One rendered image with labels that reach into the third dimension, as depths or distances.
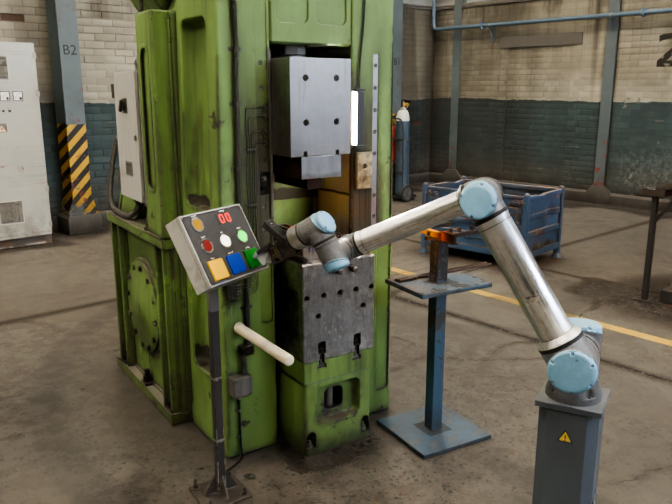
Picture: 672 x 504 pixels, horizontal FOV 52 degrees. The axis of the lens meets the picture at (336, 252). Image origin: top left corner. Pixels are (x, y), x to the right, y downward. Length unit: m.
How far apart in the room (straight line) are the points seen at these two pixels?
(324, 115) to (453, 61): 9.31
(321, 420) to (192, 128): 1.46
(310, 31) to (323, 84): 0.26
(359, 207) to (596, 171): 7.69
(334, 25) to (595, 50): 7.88
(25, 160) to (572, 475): 6.49
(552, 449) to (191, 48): 2.20
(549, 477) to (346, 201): 1.50
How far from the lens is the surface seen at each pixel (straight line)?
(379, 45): 3.27
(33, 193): 7.93
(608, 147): 10.62
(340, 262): 2.41
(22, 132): 7.86
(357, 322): 3.13
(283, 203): 3.41
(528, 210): 6.43
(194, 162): 3.22
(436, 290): 3.08
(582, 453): 2.56
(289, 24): 3.01
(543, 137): 11.15
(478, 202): 2.19
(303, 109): 2.87
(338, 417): 3.27
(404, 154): 10.25
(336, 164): 2.97
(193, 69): 3.21
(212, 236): 2.55
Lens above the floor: 1.64
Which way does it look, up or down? 13 degrees down
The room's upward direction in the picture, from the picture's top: straight up
